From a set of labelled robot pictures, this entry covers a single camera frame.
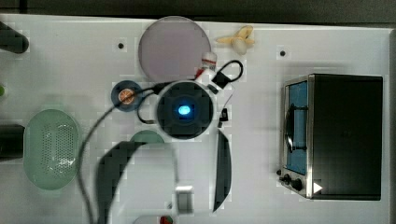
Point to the small green object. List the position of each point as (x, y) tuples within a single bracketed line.
[(2, 91)]

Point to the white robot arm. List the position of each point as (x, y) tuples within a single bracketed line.
[(182, 166)]

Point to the green cup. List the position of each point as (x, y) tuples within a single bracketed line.
[(147, 137)]

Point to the black box at left edge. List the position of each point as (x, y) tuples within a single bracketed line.
[(11, 142)]

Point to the black cylinder post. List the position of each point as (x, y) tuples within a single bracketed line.
[(12, 41)]

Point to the grey round plate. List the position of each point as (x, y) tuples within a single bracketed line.
[(171, 49)]

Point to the green strainer basket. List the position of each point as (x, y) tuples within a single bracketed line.
[(50, 149)]

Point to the blue bowl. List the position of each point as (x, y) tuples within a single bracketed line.
[(126, 84)]

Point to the peeled banana toy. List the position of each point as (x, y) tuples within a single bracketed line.
[(240, 41)]

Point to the silver toaster oven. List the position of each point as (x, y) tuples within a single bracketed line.
[(332, 137)]

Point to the orange slice toy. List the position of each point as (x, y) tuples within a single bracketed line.
[(126, 96)]

